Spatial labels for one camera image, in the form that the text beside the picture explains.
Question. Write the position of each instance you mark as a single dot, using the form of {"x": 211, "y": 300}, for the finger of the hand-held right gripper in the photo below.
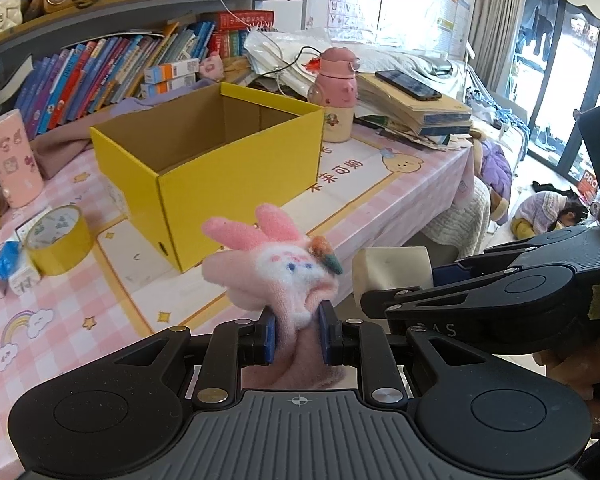
{"x": 420, "y": 302}
{"x": 442, "y": 276}

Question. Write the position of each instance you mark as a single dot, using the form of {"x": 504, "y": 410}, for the pink pig toy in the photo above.
{"x": 211, "y": 66}

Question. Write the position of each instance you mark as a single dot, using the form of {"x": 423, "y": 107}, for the row of colourful books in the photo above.
{"x": 95, "y": 75}

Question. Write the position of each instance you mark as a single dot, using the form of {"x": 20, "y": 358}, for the small white staples box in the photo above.
{"x": 27, "y": 282}

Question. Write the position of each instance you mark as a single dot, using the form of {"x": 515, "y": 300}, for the glass balcony door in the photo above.
{"x": 555, "y": 85}

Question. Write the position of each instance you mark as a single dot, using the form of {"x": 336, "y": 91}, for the sofa with clothes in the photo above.
{"x": 500, "y": 115}

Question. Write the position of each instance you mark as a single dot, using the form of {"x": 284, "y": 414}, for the blue crinkled packet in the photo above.
{"x": 7, "y": 259}

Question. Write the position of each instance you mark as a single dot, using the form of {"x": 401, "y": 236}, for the pink printed cylinder holder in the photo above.
{"x": 12, "y": 160}

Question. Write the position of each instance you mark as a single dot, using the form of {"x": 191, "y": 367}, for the beige curtain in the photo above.
{"x": 497, "y": 25}

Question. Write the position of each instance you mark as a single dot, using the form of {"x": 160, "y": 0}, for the yellow cardboard box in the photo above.
{"x": 220, "y": 210}

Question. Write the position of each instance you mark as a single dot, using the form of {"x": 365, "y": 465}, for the yellow tape roll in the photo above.
{"x": 65, "y": 257}

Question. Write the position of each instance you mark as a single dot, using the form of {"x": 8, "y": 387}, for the orange and white carton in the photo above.
{"x": 165, "y": 89}
{"x": 172, "y": 70}

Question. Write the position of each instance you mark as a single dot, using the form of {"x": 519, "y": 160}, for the red boxed book set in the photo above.
{"x": 242, "y": 30}

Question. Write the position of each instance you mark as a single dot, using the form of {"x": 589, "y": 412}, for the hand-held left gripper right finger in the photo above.
{"x": 326, "y": 342}

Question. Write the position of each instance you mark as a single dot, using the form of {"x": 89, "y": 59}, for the person's right hand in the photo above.
{"x": 570, "y": 372}

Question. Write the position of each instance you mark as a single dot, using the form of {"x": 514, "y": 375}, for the purple padded jacket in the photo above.
{"x": 495, "y": 170}

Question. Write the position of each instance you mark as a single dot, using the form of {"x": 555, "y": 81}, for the small grey patterned box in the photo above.
{"x": 25, "y": 227}

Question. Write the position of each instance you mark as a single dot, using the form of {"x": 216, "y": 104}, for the lilac cloth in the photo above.
{"x": 130, "y": 107}

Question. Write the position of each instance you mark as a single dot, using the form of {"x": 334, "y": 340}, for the pink pig water bottle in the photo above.
{"x": 335, "y": 110}

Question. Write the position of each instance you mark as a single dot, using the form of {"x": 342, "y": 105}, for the wall chart posters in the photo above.
{"x": 420, "y": 15}

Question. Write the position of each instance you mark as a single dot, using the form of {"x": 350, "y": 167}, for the pink checked desktop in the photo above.
{"x": 130, "y": 290}

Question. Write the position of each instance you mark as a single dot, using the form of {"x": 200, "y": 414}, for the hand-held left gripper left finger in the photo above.
{"x": 268, "y": 342}

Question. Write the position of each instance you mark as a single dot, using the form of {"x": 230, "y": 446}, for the black smartphone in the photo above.
{"x": 407, "y": 84}

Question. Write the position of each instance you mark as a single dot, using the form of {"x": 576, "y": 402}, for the pink bunny glove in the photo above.
{"x": 275, "y": 265}

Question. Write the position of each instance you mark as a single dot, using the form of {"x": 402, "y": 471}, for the stack of worn notebooks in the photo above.
{"x": 430, "y": 115}

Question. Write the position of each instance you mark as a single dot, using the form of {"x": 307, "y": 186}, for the mauve cloth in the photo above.
{"x": 60, "y": 152}

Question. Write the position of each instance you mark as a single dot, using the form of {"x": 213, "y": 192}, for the curved wooden bookshelf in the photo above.
{"x": 145, "y": 2}

